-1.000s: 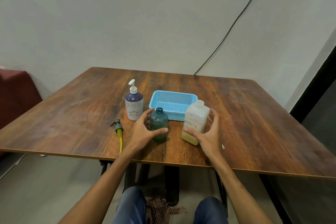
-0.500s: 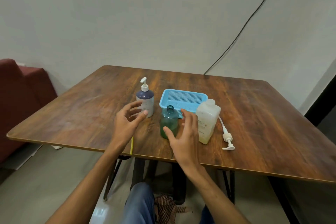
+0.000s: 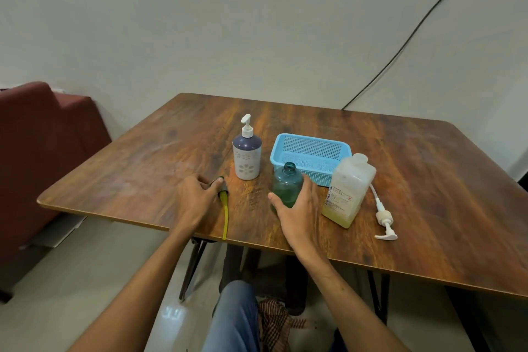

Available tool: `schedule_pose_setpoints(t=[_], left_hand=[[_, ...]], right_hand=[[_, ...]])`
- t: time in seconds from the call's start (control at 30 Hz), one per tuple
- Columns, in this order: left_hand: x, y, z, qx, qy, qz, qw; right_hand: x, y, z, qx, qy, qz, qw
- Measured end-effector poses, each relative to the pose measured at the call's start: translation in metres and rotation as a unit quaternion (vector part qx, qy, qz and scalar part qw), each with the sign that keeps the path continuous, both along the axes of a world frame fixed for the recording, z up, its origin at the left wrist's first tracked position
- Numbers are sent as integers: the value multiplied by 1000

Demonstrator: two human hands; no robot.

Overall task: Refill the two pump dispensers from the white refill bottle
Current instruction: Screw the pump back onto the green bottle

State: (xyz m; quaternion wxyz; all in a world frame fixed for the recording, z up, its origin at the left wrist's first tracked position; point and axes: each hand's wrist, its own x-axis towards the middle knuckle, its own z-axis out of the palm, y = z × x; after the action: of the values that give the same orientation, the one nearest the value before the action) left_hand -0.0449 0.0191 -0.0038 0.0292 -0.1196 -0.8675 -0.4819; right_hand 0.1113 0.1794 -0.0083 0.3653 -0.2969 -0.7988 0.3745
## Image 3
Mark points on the person's right hand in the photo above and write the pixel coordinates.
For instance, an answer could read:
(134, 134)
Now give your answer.
(303, 224)

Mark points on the person's left hand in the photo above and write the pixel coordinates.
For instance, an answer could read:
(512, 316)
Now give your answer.
(196, 203)

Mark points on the green pump cap yellow tube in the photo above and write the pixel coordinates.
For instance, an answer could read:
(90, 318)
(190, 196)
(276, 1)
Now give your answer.
(224, 215)

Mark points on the small green plastic bottle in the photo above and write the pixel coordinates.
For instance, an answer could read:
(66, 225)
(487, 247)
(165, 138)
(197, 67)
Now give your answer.
(286, 186)

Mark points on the large translucent bottle yellow liquid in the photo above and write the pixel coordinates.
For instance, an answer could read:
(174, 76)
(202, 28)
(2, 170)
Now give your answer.
(350, 186)

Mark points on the small navy white floral bottle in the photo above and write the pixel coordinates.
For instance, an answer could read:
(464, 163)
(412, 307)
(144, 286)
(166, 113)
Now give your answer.
(247, 158)

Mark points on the blue plastic basket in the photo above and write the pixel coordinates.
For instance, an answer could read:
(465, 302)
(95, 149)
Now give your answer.
(309, 149)

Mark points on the large white pump cap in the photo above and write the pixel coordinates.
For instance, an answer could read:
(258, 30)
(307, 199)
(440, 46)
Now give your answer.
(385, 217)

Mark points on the person's right forearm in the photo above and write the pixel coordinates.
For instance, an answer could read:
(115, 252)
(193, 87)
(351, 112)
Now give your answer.
(350, 310)

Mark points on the person's left forearm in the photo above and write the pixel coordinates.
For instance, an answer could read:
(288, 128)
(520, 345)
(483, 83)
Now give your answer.
(140, 294)

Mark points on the person's left leg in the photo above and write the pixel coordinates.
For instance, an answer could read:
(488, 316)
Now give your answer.
(231, 318)

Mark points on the person's leg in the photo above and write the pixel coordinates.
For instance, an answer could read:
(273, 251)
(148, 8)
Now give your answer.
(339, 341)
(231, 318)

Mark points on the person's right leg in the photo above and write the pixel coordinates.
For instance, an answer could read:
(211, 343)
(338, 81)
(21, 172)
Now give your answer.
(339, 341)

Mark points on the black metal table leg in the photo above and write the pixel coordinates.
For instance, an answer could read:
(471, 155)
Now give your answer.
(192, 269)
(381, 298)

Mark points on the small white pump cap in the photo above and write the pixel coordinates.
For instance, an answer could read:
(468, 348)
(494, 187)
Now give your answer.
(247, 131)

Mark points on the brown checkered cloth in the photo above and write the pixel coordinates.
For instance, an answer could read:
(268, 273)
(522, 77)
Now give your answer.
(276, 323)

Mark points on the white flat board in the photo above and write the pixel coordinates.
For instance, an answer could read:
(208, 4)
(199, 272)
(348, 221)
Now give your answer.
(57, 232)

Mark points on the dark red sofa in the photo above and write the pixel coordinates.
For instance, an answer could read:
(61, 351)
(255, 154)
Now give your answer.
(41, 149)

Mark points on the black table support post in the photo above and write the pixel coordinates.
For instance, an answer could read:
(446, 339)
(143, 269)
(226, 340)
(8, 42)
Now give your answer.
(296, 281)

